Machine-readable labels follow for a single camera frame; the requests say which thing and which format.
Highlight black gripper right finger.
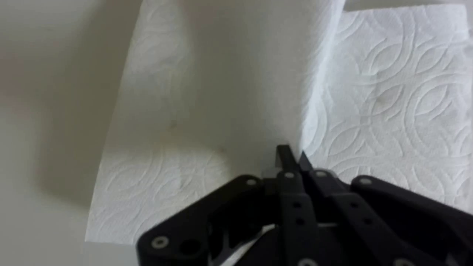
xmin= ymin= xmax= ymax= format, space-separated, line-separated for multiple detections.
xmin=297 ymin=151 xmax=473 ymax=266

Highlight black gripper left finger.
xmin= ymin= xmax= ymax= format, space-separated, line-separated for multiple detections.
xmin=136 ymin=144 xmax=322 ymax=266

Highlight white paper towel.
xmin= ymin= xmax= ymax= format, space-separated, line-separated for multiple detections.
xmin=84 ymin=0 xmax=473 ymax=247

